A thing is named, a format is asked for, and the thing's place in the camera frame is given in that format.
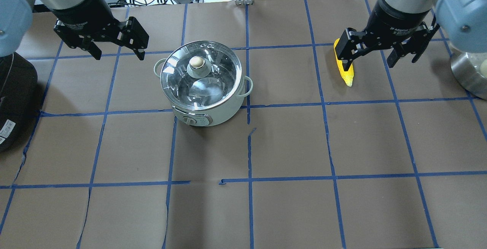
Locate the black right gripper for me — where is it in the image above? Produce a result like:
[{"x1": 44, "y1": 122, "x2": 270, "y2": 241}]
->
[{"x1": 336, "y1": 1, "x2": 440, "y2": 72}]

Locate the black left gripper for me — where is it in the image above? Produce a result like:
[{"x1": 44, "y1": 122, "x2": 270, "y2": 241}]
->
[{"x1": 53, "y1": 0, "x2": 150, "y2": 61}]

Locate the yellow corn cob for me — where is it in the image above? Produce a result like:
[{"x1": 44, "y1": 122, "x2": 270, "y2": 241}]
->
[{"x1": 333, "y1": 38, "x2": 355, "y2": 87}]

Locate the glass pot lid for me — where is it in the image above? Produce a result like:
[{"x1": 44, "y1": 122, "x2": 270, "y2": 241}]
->
[{"x1": 155, "y1": 40, "x2": 245, "y2": 111}]

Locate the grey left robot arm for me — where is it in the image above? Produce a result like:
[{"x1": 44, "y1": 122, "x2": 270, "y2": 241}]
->
[{"x1": 0, "y1": 0, "x2": 149, "y2": 60}]

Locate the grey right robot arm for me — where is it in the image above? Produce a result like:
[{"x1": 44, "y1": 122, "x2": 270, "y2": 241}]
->
[{"x1": 334, "y1": 0, "x2": 487, "y2": 73}]

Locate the pale green electric pot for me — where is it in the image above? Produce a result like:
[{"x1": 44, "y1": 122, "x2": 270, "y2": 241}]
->
[{"x1": 153, "y1": 40, "x2": 254, "y2": 126}]

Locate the steel bowl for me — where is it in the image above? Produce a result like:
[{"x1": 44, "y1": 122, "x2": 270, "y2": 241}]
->
[{"x1": 450, "y1": 52, "x2": 487, "y2": 100}]

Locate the black rice cooker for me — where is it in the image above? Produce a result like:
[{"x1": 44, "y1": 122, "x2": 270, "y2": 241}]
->
[{"x1": 0, "y1": 52, "x2": 38, "y2": 152}]

